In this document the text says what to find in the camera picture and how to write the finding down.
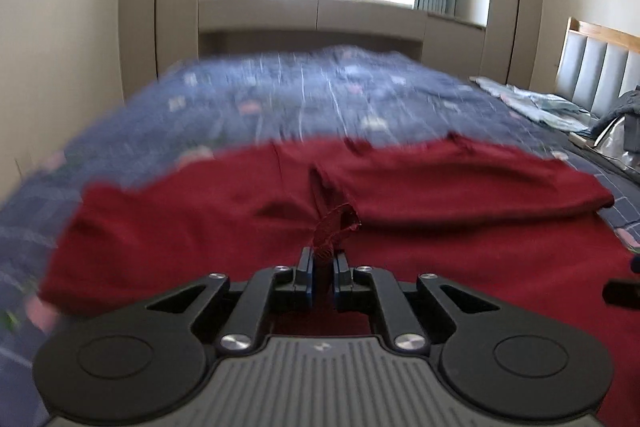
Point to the small wooden item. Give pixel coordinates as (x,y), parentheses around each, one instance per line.
(580,139)

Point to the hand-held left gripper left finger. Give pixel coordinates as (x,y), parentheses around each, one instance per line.
(307,279)

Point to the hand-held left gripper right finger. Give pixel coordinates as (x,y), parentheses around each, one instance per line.
(341,279)

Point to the dark red garment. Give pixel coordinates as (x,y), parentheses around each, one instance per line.
(200,232)

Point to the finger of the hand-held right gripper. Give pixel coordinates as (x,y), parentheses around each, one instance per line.
(622,293)

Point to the light blue patterned cloth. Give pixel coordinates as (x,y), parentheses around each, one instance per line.
(535,104)

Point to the dark grey cloth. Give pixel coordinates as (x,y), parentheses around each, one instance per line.
(622,107)

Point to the blue checked floral blanket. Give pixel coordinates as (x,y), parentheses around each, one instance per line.
(300,97)

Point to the silver plastic bag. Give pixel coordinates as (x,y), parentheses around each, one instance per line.
(612,142)

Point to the grey quilted mattress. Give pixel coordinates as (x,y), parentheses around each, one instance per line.
(607,194)

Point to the grey padded wooden headboard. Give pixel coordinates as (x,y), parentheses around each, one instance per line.
(595,62)

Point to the beige window seat cabinet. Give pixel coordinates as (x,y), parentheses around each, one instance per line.
(310,22)

